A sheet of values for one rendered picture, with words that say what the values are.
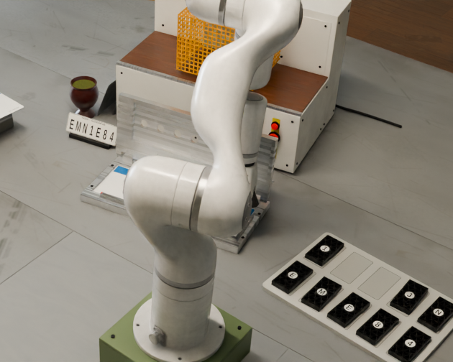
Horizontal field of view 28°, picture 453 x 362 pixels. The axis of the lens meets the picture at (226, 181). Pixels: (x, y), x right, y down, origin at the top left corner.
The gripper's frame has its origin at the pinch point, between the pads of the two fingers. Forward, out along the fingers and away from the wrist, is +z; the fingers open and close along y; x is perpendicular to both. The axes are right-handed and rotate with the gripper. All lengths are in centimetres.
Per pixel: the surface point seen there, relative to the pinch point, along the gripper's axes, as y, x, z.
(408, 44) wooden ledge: 13, 120, -21
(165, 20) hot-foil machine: -46, 47, -29
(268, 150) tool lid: 3.6, 10.4, -15.1
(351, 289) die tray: 34.3, -6.1, 5.3
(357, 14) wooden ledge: -9, 133, -23
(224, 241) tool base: 1.8, -6.3, 4.0
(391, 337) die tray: 47, -16, 7
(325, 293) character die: 29.6, -11.7, 5.2
